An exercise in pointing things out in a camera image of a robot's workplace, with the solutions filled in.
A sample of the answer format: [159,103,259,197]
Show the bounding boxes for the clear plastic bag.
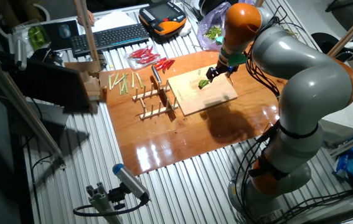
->
[196,1,233,52]

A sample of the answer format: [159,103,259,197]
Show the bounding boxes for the wooden peg dish rack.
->
[131,80,180,121]

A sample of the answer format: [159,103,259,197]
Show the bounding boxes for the grey cylinder camera blue cap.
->
[111,162,151,202]

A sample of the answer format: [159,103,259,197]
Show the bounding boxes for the clear bag of red chilies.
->
[123,44,162,71]

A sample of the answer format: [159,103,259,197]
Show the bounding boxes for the clear bag of green peppers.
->
[11,18,52,54]

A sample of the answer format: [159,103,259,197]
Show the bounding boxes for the black rounded container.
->
[194,0,241,17]

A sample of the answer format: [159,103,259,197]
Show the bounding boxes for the black office chair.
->
[311,30,353,68]

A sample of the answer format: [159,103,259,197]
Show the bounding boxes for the black looped cable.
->
[72,194,151,218]

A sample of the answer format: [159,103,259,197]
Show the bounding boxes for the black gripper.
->
[205,61,240,83]

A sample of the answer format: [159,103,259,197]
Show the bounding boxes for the black camera clamp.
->
[106,182,128,211]

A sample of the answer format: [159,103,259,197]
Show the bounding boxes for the black flat monitor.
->
[0,49,92,114]

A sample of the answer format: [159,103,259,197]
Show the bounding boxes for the steel cleaver knife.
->
[150,64,179,114]

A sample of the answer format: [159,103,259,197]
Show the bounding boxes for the grey cylindrical camera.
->
[12,37,28,72]

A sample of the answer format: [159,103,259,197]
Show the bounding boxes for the chopped green vegetables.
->
[203,24,224,42]

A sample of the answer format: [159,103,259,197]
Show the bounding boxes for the orange black teach pendant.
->
[138,0,188,37]

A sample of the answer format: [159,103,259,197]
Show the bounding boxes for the white paper sheet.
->
[90,11,138,34]

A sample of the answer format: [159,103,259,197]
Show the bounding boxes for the long aluminium profile bar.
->
[0,42,67,170]

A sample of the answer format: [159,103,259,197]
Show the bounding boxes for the person's bare hand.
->
[76,9,95,27]

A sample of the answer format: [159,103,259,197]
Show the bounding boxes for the light wooden cutting board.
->
[167,64,238,117]

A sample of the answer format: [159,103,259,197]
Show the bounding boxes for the black mouse pad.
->
[40,19,81,52]

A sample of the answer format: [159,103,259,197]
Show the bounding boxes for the short aluminium profile post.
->
[85,181,124,224]

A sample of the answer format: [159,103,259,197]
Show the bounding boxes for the blue computer mouse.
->
[58,24,72,39]

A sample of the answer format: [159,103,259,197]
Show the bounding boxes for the large varnished wooden board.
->
[98,49,289,177]

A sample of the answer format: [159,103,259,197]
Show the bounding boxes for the black computer keyboard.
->
[69,22,151,58]

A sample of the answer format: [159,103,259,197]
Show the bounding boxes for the white lumpy object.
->
[177,20,193,37]

